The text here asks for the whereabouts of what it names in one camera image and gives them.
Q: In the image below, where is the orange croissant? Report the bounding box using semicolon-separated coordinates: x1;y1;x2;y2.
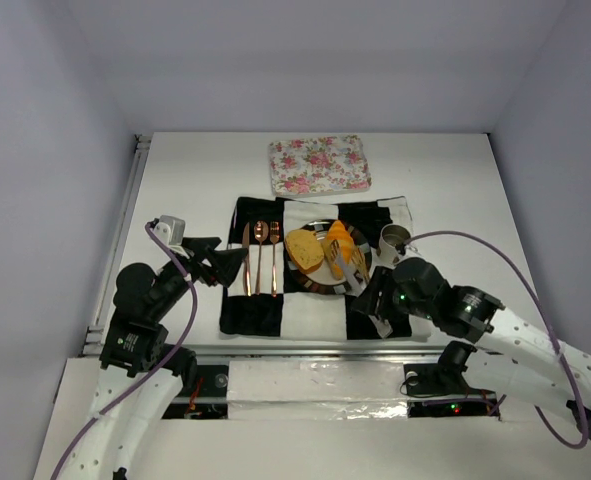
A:
321;220;355;280

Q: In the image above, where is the bread slice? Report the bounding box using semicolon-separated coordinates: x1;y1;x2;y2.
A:
285;229;325;274

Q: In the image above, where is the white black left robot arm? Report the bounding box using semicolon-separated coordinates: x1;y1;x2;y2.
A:
51;220;248;479

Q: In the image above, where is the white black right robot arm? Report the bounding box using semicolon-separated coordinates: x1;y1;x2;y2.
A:
351;258;591;441

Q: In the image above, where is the copper table knife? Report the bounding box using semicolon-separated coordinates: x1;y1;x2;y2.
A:
242;222;252;296

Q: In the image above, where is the copper spoon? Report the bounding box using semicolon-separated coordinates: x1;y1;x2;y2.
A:
254;220;269;295

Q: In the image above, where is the dark rimmed ceramic plate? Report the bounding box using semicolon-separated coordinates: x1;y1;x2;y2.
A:
286;219;373;295

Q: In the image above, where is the black white checkered cloth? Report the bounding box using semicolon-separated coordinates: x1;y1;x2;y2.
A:
219;196;413;342

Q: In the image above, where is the copper fork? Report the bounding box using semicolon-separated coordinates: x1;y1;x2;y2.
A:
269;221;280;298

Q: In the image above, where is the steel cup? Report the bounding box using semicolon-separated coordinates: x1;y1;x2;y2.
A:
377;224;411;266

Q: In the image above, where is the white foam front panel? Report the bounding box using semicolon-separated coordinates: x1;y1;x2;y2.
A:
226;360;409;421

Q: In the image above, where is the floral rectangular tray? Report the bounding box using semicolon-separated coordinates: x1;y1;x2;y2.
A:
268;135;372;197

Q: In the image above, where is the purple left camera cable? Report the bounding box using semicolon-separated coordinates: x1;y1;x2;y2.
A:
49;219;200;479

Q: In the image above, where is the purple camera cable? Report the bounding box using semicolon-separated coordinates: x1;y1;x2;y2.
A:
49;219;200;479
404;230;590;449

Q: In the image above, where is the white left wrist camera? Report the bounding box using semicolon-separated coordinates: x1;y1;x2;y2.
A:
152;215;186;250

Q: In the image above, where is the aluminium frame rail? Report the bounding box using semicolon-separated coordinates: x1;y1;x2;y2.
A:
78;134;152;357

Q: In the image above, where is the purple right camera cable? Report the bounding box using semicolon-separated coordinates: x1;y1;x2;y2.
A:
404;230;590;449

